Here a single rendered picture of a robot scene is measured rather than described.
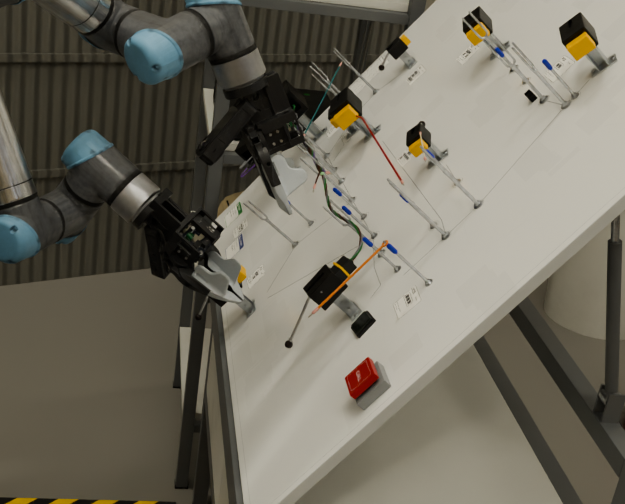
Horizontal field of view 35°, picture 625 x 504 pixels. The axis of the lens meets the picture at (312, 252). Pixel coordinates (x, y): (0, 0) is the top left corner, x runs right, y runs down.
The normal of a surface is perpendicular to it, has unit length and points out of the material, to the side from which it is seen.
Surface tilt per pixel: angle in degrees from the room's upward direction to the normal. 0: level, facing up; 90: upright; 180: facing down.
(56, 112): 90
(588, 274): 94
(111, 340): 0
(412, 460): 0
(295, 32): 90
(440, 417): 0
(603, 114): 53
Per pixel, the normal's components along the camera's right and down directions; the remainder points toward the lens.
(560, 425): 0.14, -0.91
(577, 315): -0.59, 0.30
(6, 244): -0.35, 0.33
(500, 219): -0.69, -0.61
